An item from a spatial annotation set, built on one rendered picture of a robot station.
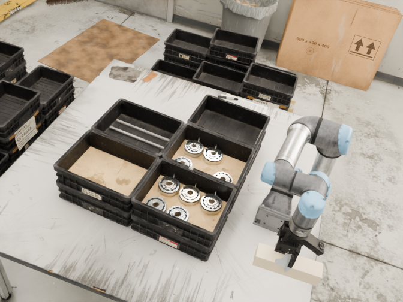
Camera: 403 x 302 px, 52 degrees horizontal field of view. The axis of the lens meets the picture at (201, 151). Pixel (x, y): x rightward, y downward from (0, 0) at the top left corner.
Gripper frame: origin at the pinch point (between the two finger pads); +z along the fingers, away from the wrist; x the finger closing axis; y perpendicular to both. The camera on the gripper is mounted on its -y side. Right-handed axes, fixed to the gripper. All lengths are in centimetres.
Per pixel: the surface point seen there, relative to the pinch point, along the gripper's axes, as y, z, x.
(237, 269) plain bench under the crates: 14.6, 38.2, -14.1
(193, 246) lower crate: 36.3, 30.7, -13.8
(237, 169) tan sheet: 27, 25, -63
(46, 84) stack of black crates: 186, 70, -137
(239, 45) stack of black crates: 59, 58, -248
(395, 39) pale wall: -88, 59, -344
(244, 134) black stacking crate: 30, 25, -91
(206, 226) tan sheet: 33.4, 25.2, -22.6
